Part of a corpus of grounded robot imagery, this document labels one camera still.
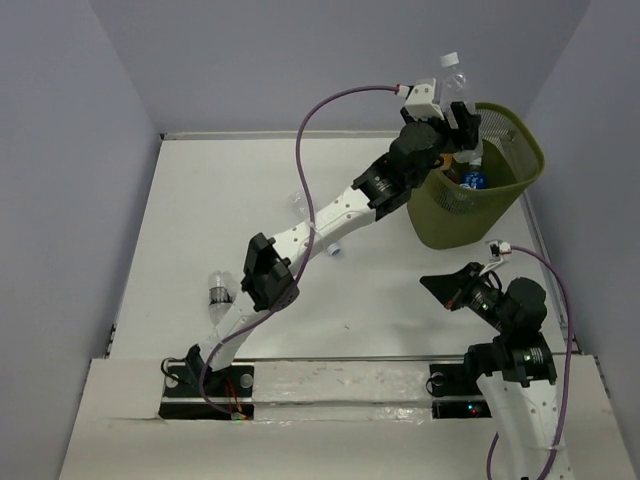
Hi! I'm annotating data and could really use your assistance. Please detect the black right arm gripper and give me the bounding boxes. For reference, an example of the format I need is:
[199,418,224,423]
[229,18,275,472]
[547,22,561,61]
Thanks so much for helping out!
[417,260,511,332]

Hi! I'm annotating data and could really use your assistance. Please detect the yellow label drink bottle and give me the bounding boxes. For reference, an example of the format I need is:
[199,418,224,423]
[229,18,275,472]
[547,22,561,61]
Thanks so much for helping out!
[440,154,453,172]

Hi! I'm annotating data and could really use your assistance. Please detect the clear crushed bottle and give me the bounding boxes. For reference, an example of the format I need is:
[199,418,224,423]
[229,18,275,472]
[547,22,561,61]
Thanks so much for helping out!
[440,52,483,167]

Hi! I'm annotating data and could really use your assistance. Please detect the blue label bottle white cap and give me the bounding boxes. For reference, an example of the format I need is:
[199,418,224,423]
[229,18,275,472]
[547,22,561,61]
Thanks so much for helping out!
[460,170,487,190]

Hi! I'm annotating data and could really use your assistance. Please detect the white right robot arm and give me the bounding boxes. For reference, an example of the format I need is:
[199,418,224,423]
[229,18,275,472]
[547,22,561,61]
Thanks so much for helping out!
[420,262,575,479]

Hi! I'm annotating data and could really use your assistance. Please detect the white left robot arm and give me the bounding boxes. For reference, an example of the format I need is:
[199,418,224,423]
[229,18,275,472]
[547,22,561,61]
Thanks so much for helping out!
[185,102,481,395]

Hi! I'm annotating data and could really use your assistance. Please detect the green plastic waste bin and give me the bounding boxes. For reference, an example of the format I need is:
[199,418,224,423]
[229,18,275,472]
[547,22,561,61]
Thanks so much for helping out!
[407,102,545,250]

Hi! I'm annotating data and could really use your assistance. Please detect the blue label bottle upper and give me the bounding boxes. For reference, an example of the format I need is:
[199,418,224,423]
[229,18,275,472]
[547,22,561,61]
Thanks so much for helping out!
[288,189,345,260]

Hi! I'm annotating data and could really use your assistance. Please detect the clear bottle black cap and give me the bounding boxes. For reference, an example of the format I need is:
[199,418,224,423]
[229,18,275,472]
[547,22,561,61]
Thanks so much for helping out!
[208,270,237,326]

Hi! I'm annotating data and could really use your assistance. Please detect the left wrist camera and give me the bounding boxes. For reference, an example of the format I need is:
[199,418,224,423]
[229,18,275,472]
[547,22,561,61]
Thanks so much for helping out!
[397,78,444,121]

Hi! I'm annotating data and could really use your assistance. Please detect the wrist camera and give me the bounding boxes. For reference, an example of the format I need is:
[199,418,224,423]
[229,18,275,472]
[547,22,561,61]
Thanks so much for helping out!
[482,239,512,273]
[397,78,444,121]

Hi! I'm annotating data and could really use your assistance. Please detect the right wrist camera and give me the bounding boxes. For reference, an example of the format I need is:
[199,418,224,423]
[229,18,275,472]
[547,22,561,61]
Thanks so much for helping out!
[482,239,512,273]

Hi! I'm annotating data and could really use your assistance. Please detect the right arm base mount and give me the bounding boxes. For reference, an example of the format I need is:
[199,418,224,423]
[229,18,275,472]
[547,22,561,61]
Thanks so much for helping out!
[425,347,496,419]

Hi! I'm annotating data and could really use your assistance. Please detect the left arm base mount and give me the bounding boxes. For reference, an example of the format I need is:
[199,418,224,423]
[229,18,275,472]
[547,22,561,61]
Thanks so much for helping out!
[158,357,255,421]

